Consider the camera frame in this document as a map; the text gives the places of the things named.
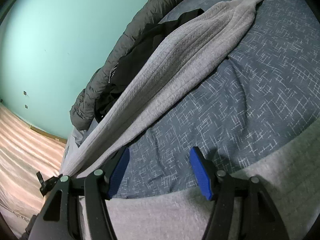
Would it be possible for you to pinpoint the grey knit sweater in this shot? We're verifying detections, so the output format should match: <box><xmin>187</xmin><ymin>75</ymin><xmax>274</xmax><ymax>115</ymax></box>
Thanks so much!
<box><xmin>60</xmin><ymin>0</ymin><xmax>320</xmax><ymax>240</ymax></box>

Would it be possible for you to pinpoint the light grey blanket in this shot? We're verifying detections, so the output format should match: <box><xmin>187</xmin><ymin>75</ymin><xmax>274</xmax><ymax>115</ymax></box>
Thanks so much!
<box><xmin>60</xmin><ymin>118</ymin><xmax>98</xmax><ymax>174</ymax></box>

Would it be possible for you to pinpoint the blue patterned bed sheet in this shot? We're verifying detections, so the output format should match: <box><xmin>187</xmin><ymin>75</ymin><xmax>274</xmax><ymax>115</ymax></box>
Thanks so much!
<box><xmin>117</xmin><ymin>0</ymin><xmax>319</xmax><ymax>198</ymax></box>

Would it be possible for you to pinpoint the black garment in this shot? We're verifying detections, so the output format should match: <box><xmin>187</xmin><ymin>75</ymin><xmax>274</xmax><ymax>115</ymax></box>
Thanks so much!
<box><xmin>94</xmin><ymin>9</ymin><xmax>204</xmax><ymax>122</ymax></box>

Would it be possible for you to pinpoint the dark grey rolled duvet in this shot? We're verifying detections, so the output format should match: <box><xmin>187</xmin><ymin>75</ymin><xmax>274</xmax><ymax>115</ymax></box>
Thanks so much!
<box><xmin>70</xmin><ymin>0</ymin><xmax>183</xmax><ymax>131</ymax></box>

